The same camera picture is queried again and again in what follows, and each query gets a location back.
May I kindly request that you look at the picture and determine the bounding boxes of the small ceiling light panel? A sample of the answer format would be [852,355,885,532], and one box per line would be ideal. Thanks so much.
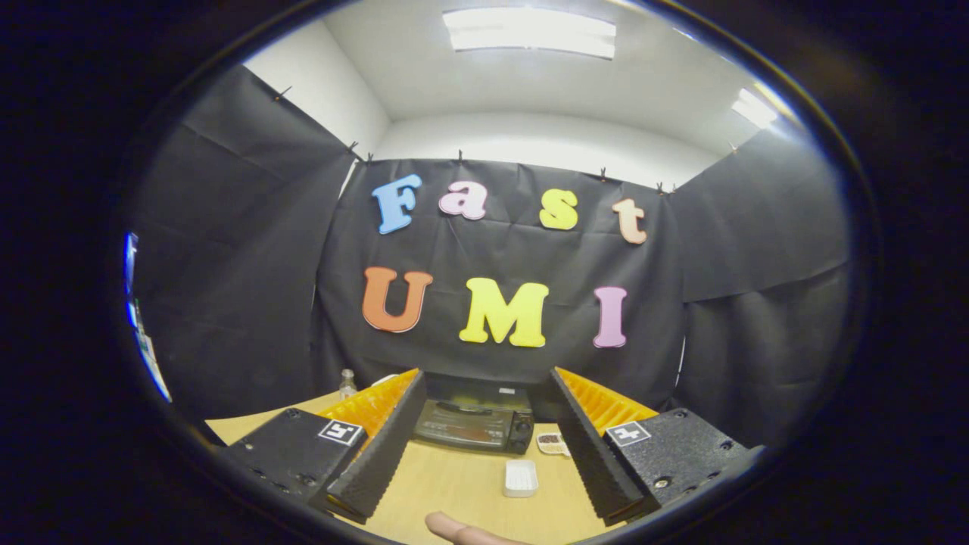
[731,89,779,129]

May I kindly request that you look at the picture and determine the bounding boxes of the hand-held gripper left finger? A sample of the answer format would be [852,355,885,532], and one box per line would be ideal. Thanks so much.
[220,369,428,525]

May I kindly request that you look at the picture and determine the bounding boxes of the black toaster oven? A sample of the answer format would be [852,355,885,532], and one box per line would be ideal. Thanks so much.
[413,372,535,456]

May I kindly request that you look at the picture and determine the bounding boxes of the large ceiling light panel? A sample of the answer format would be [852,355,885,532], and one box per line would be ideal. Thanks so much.
[443,8,618,60]

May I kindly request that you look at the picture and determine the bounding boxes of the small white rectangular tray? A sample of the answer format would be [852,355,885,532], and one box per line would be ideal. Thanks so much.
[503,459,539,498]

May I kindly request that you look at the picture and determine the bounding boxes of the black backdrop cloth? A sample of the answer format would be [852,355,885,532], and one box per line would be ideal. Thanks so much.
[125,64,852,447]

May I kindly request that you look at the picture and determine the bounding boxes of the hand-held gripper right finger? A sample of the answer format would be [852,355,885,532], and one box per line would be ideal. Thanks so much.
[549,367,764,528]

